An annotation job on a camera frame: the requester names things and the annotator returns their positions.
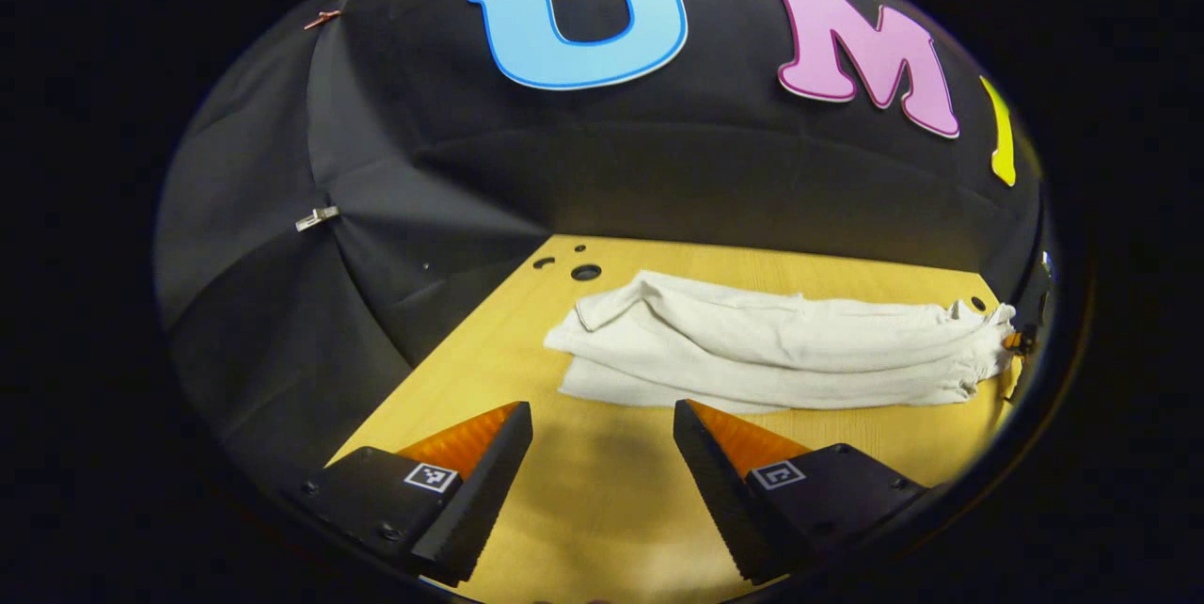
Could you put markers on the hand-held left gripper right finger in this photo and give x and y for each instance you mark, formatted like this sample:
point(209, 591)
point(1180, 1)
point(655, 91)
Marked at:
point(720, 491)

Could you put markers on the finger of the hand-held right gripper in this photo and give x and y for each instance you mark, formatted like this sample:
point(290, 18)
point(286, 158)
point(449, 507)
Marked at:
point(1014, 341)

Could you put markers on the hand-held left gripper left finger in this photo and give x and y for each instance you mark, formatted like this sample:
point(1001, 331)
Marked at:
point(489, 482)

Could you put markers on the white jeans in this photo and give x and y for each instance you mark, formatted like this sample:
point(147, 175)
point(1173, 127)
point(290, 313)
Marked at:
point(752, 345)

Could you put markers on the white backdrop clip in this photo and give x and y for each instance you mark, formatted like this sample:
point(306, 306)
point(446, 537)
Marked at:
point(316, 217)

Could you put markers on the red backdrop clip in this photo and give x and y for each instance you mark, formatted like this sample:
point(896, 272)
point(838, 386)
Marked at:
point(322, 18)

